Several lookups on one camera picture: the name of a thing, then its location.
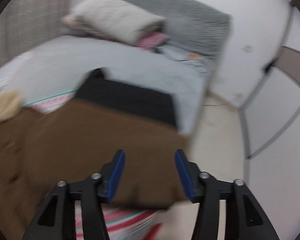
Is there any brown coat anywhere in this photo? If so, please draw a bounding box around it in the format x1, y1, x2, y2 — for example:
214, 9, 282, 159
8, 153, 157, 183
0, 92, 187, 239

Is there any pink patterned striped blanket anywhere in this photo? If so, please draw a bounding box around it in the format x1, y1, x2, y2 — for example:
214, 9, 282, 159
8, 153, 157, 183
25, 90, 160, 239

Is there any black garment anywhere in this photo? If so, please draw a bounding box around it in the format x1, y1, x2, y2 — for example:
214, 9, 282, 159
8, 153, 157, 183
74, 68, 177, 127

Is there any grey bed sheet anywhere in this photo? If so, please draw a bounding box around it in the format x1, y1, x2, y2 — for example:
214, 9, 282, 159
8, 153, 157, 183
0, 36, 210, 135

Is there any grey padded headboard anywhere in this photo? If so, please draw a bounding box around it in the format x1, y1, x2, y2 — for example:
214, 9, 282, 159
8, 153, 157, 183
124, 0, 231, 60

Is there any pink folded cloth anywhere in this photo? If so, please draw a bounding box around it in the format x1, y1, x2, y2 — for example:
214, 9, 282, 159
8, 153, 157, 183
135, 32, 170, 50

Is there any grey patterned curtain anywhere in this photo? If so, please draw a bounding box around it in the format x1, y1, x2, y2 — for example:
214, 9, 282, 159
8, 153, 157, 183
0, 0, 70, 67

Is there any folded beige quilt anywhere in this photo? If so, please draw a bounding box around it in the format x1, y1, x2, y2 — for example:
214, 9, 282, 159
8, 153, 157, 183
62, 0, 166, 46

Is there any white wardrobe with grey frame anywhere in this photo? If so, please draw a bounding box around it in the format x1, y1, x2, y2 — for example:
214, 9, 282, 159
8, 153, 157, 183
239, 4, 300, 239

